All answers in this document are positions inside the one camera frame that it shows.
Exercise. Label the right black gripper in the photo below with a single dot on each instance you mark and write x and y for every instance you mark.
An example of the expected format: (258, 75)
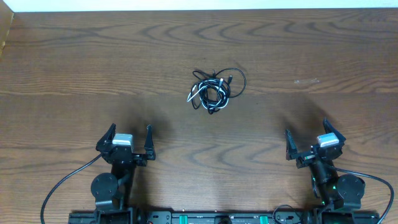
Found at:
(315, 156)

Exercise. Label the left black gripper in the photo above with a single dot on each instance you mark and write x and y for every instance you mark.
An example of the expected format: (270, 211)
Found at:
(125, 155)

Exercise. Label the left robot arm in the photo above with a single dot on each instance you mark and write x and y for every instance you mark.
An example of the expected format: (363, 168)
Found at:
(111, 190)

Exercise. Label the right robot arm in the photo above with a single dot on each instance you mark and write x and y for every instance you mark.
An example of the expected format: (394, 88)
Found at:
(340, 194)

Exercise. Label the clear tape piece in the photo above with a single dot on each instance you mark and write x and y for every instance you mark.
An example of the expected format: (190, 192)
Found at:
(306, 81)

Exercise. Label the wooden board at edge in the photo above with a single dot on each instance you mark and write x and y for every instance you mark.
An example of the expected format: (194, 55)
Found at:
(6, 19)

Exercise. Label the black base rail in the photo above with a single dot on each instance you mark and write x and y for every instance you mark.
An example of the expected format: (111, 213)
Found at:
(168, 217)

